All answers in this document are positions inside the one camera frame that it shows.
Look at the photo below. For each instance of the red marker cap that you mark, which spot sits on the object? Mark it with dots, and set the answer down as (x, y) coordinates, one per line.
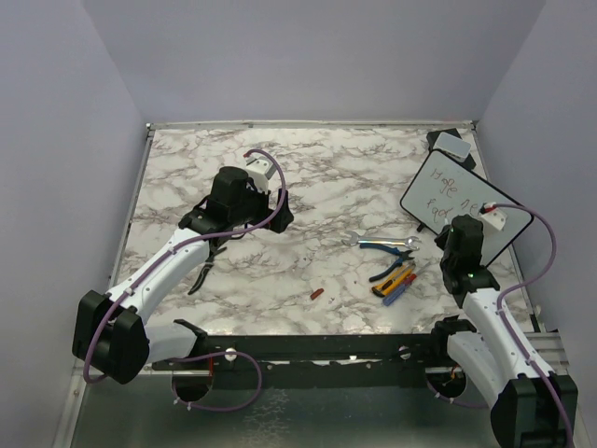
(316, 293)

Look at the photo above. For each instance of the silver open-end wrench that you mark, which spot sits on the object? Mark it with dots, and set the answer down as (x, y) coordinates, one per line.
(352, 238)

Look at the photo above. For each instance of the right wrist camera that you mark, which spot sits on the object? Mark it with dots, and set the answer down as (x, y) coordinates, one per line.
(493, 218)

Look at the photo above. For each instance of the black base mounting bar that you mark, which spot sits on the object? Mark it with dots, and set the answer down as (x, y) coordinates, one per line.
(320, 361)

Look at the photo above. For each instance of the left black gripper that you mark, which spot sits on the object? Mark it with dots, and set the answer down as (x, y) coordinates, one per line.
(264, 200)

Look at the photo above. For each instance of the red blue screwdriver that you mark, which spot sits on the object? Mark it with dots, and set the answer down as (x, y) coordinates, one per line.
(404, 286)

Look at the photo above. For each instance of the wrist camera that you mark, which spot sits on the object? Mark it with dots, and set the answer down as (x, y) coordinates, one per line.
(493, 218)
(261, 170)

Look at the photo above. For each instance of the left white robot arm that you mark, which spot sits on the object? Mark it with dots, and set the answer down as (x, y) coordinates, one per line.
(111, 331)

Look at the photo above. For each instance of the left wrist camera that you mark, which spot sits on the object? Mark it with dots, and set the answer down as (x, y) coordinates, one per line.
(261, 170)

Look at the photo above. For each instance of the white network switch box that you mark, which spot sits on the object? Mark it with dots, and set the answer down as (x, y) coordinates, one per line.
(453, 146)

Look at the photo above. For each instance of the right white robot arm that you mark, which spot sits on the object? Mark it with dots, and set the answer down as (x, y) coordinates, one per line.
(531, 405)

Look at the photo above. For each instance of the black framed whiteboard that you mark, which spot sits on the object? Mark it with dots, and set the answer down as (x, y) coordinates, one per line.
(442, 189)

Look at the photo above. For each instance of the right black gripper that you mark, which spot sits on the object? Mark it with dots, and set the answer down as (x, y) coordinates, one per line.
(441, 239)

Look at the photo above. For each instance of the yellow utility knife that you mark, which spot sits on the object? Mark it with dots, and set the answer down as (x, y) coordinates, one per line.
(395, 279)

